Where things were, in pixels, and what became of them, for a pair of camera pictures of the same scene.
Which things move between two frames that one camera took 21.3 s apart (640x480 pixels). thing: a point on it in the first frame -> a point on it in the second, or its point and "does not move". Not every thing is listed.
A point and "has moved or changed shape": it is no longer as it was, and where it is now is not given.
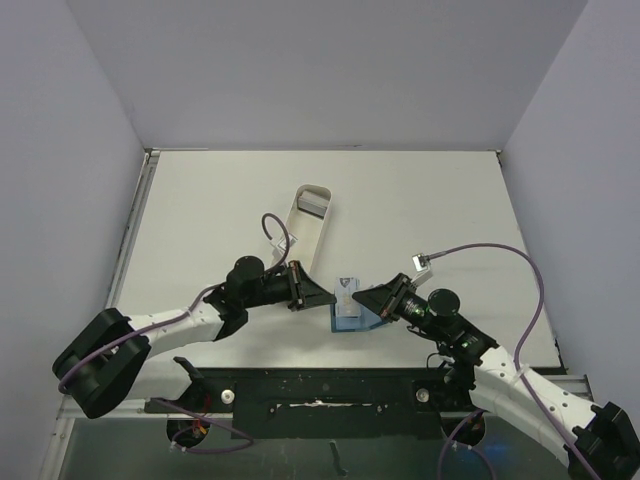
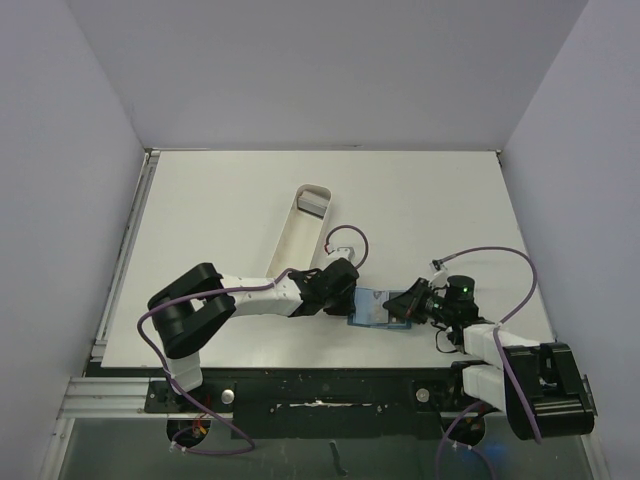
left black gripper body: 277,288 -> 339,304
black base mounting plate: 280,403 does not move
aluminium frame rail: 67,413 does not move
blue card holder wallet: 353,322 has moved or changed shape
